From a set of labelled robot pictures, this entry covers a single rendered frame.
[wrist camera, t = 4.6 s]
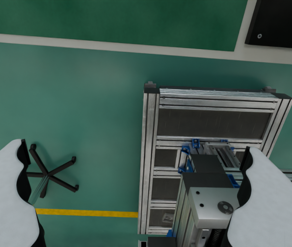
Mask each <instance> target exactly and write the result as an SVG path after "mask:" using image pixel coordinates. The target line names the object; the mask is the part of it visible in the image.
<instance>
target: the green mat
mask: <svg viewBox="0 0 292 247"><path fill-rule="evenodd" d="M247 2H248V0H0V34H12V35H24V36H37V37H50V38H62V39H75V40H87V41H100V42H113V43H126V44H139V45H151V46H164V47H177V48H189V49H208V50H220V51H233V52H234V50H235V46H236V43H237V39H238V35H239V31H240V27H241V23H242V20H243V16H244V13H245V9H246V5H247Z"/></svg>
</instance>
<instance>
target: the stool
mask: <svg viewBox="0 0 292 247"><path fill-rule="evenodd" d="M35 150H36V144H31V146H30V149H29V152H30V154H31V155H32V157H33V159H34V160H35V162H36V163H37V165H38V167H39V168H40V170H41V171H42V173H34V172H26V173H27V176H28V177H42V180H41V181H40V183H39V185H38V186H37V188H36V189H35V191H34V193H33V194H32V196H31V197H30V199H29V201H28V202H29V203H30V204H31V205H32V206H33V205H34V204H35V202H36V200H37V199H38V197H39V196H40V198H44V197H45V195H46V189H47V185H48V181H49V179H50V180H51V181H53V182H55V183H57V184H59V185H61V186H63V187H65V188H67V189H68V190H70V191H72V192H74V193H75V192H76V191H78V189H79V185H75V187H73V186H72V185H70V184H68V183H66V182H64V181H62V180H60V179H59V178H57V177H55V176H53V175H54V174H56V173H58V172H60V171H62V170H64V169H65V168H67V167H69V166H71V165H73V164H74V163H75V162H76V157H75V156H73V157H72V160H70V161H68V162H67V163H65V164H63V165H61V166H59V167H57V168H56V169H54V170H52V171H50V172H48V170H47V169H46V167H45V165H44V164H43V162H42V160H41V159H40V157H39V156H38V154H37V152H36V151H35ZM40 225H41V224H40ZM41 228H42V231H43V234H44V235H45V232H44V229H43V227H42V225H41Z"/></svg>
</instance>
